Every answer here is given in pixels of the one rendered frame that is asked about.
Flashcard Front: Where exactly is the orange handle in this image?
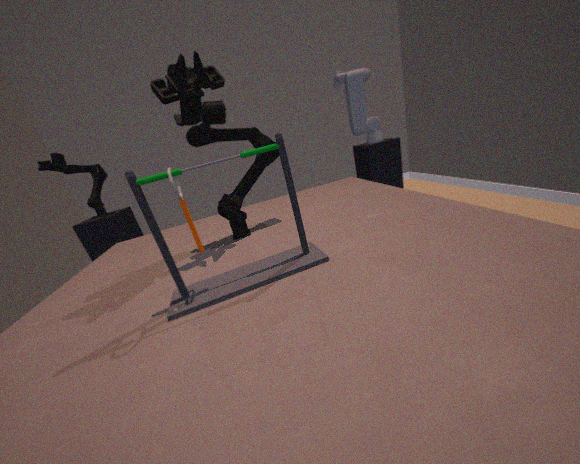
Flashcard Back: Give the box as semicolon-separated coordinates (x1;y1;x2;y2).
167;167;204;253

